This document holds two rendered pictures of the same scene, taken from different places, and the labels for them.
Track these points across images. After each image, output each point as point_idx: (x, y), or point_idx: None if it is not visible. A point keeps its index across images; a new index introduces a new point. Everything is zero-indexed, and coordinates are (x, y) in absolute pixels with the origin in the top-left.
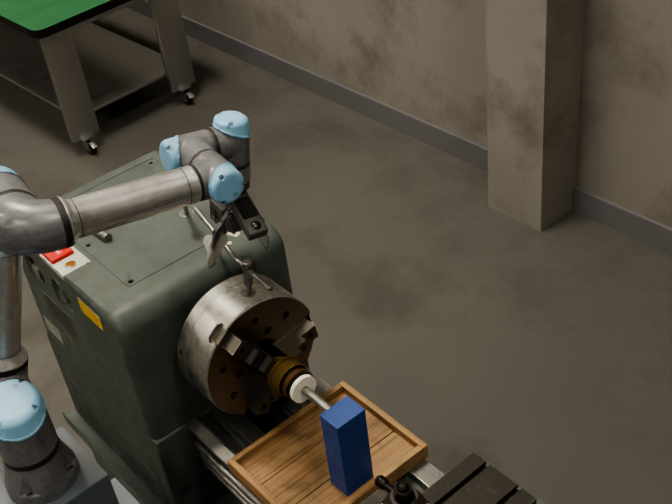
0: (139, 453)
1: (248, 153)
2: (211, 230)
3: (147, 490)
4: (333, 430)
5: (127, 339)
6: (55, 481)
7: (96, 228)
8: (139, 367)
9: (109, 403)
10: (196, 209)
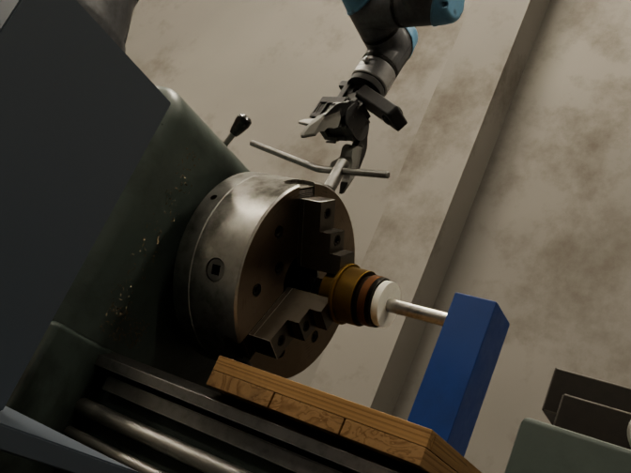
0: None
1: (402, 68)
2: (279, 150)
3: None
4: (483, 308)
5: (175, 118)
6: (115, 10)
7: None
8: (150, 173)
9: None
10: (255, 141)
